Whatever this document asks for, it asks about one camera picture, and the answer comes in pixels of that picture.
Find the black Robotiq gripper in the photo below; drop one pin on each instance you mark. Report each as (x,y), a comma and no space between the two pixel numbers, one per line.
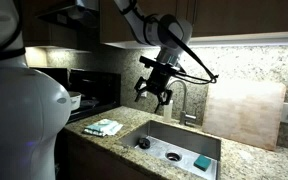
(160,80)

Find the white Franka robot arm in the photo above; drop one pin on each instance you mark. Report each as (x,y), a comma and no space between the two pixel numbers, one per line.
(20,110)

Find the translucent soap bottle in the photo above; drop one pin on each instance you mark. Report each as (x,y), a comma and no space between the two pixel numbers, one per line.
(168,112)

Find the steel gooseneck kitchen faucet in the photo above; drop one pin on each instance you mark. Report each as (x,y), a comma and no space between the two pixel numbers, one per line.
(185,100)

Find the black sink strainer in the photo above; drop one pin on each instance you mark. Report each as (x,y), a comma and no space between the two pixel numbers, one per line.
(144,143)

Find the stainless steel sink basin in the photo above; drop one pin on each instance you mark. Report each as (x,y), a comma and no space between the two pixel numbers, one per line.
(184,138)

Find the black microwave oven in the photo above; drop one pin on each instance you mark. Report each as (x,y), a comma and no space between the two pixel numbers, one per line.
(97,86)

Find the folded teal white dish towel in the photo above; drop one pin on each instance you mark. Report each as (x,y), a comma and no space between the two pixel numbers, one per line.
(103,127)

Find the round sink drain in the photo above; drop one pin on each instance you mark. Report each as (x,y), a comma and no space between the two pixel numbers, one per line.
(173,156)

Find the white cooking pot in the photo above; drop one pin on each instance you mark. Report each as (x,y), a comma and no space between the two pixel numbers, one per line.
(74,101)

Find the teal sponge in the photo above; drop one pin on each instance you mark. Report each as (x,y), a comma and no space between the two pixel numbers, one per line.
(202,163)

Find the large wooden cutting board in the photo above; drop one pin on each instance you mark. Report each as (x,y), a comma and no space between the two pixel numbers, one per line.
(244,113)

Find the dark wooden base cabinet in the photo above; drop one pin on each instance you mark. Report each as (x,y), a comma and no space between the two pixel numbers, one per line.
(90,160)

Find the steel range hood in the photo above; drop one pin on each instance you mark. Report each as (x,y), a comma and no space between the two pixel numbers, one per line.
(74,11)

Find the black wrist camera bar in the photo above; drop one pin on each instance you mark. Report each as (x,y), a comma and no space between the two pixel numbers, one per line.
(147,61)

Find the brown wooden wall cabinets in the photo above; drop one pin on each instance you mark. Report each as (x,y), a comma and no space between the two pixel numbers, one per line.
(237,16)

